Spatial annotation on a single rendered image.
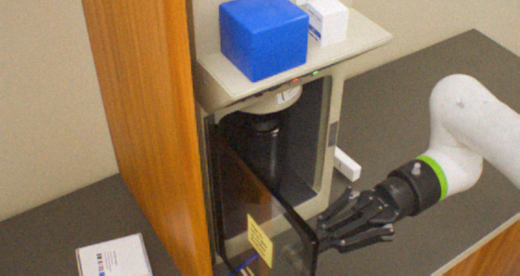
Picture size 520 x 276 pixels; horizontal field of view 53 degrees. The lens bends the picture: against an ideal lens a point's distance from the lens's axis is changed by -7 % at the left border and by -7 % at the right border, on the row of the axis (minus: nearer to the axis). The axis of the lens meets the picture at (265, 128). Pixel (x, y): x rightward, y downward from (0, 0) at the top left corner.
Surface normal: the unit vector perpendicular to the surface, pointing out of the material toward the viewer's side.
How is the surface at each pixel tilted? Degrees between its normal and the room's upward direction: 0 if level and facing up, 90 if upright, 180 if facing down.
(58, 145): 90
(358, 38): 0
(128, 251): 0
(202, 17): 90
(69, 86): 90
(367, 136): 0
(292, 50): 90
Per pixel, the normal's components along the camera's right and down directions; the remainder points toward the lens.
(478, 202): 0.00, -0.75
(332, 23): 0.45, 0.60
